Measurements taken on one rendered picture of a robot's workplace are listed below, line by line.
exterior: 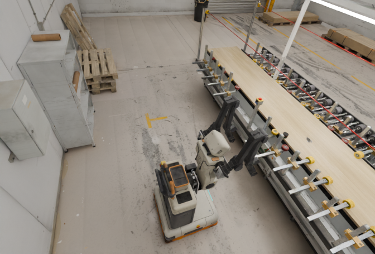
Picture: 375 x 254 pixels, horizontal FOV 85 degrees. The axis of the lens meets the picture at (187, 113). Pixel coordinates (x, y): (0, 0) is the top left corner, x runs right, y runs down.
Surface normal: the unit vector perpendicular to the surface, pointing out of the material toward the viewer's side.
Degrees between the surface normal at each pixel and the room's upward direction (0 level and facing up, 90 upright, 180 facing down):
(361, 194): 0
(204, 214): 0
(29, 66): 90
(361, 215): 0
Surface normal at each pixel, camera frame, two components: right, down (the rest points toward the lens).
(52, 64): 0.31, 0.66
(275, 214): 0.07, -0.74
